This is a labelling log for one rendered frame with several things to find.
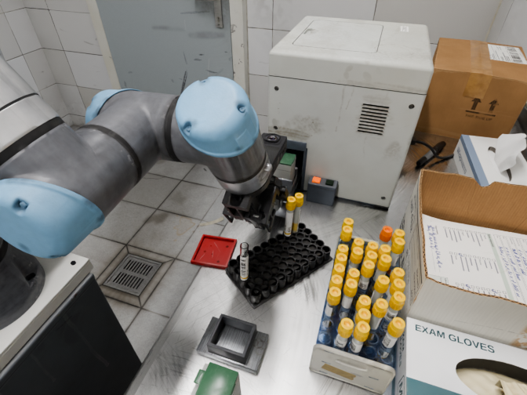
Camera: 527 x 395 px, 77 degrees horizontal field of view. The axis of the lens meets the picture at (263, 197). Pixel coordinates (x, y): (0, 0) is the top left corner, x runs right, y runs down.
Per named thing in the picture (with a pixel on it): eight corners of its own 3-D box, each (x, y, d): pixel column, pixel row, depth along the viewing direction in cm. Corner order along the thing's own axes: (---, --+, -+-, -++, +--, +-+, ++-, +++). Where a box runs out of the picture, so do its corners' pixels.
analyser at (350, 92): (296, 128, 97) (304, 14, 78) (394, 144, 91) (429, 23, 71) (262, 191, 75) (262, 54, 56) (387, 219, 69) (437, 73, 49)
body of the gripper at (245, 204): (230, 223, 56) (207, 198, 45) (245, 178, 59) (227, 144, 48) (272, 233, 54) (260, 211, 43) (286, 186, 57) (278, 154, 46)
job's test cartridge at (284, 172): (274, 175, 73) (274, 151, 69) (294, 180, 72) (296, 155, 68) (268, 186, 70) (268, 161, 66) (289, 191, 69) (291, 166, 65)
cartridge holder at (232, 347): (213, 320, 51) (211, 308, 49) (268, 338, 49) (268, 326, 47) (197, 353, 47) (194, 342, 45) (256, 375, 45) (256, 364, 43)
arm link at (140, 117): (45, 117, 32) (144, 129, 30) (114, 76, 40) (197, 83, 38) (77, 181, 37) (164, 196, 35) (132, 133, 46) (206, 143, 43)
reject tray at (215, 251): (203, 237, 65) (202, 233, 64) (237, 241, 64) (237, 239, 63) (190, 263, 60) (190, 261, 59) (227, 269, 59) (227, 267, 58)
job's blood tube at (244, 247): (245, 279, 56) (245, 240, 50) (249, 285, 56) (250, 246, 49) (238, 283, 56) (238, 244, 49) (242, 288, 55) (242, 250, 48)
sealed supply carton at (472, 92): (421, 91, 118) (439, 35, 106) (496, 103, 111) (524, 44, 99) (410, 130, 97) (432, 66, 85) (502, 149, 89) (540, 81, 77)
